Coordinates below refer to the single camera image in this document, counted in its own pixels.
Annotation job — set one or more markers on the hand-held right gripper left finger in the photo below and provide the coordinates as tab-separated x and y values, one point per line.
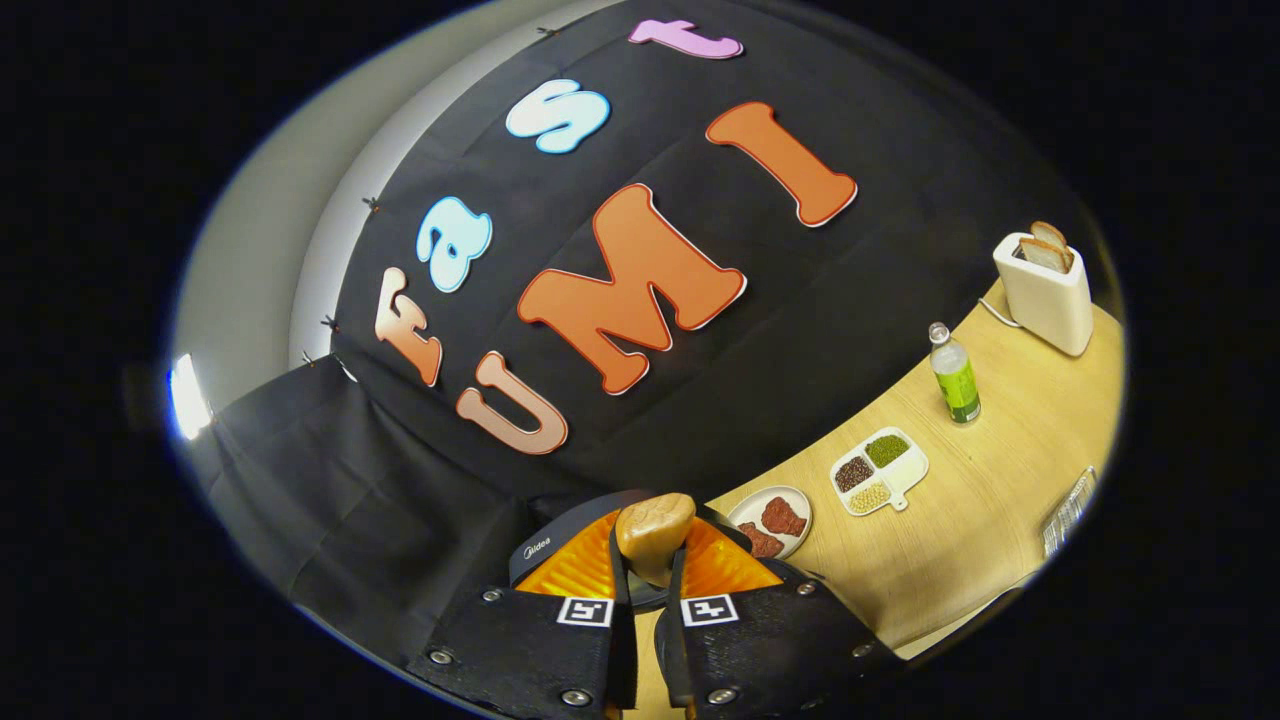
520	650

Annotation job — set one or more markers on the ceiling light panel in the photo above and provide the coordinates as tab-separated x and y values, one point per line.
188	398

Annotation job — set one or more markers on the white toaster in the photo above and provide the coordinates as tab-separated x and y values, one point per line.
1050	305

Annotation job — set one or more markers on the green drink bottle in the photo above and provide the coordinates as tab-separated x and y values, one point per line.
957	385

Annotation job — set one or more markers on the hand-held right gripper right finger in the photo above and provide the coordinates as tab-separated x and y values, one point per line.
780	650

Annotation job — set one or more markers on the black backdrop cloth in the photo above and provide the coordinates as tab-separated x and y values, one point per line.
800	350

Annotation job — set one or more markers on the dark grey rice cooker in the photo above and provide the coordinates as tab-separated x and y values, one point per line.
540	556

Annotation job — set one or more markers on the toasted bread slice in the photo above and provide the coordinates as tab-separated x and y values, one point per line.
1050	233
1045	255

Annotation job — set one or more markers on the white divided dish of beans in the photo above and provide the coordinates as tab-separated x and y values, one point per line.
878	470

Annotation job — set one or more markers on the round plate of red dates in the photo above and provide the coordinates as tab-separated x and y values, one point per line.
775	520

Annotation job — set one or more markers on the wooden spoon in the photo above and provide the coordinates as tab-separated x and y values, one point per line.
655	532

